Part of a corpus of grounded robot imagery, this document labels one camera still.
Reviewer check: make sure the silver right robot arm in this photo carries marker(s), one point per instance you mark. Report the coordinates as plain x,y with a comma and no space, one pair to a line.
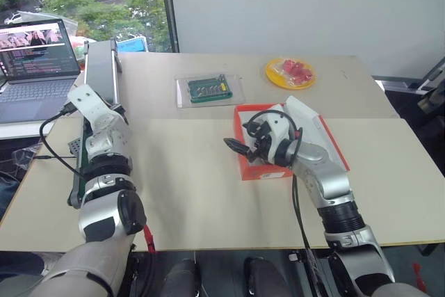
333,178

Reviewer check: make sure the yellow round plate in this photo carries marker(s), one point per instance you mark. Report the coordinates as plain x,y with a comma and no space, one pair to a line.
278,79

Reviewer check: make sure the grey open laptop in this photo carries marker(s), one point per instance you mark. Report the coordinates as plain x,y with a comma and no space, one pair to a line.
31,92

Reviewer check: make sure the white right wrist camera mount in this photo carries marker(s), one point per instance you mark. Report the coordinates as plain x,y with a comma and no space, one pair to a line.
280,130

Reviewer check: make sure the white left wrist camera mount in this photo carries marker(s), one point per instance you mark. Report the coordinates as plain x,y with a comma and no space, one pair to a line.
87,99

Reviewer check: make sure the blue plastic box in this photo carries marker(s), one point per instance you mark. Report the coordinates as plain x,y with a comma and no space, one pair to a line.
132,45

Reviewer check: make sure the black window frame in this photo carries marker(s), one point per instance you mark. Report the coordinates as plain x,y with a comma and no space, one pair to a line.
170,8

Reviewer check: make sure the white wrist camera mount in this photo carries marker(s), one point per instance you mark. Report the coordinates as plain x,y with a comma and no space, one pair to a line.
87,99
280,130

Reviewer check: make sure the green circuit board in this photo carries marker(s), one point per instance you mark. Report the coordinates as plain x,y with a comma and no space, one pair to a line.
208,89

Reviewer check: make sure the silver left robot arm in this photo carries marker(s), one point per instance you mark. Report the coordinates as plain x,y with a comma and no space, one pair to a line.
104,203

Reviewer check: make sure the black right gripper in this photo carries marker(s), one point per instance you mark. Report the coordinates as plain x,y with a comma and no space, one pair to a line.
261,138

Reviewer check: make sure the colourful plastic bag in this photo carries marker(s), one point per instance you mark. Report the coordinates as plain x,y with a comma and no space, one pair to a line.
78,46

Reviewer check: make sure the orange cardboard shoebox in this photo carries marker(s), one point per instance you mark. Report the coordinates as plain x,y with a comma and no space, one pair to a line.
264,174

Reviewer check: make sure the red pieces in clear bag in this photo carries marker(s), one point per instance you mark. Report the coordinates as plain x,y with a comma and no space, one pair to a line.
295,69

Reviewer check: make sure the small black conveyor belt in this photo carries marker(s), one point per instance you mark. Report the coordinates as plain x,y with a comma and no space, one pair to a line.
101,67

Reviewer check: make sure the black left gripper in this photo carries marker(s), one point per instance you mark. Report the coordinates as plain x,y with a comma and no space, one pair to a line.
119,111

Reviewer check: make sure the crumpled clear plastic bag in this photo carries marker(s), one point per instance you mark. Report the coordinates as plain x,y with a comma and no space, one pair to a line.
24,158

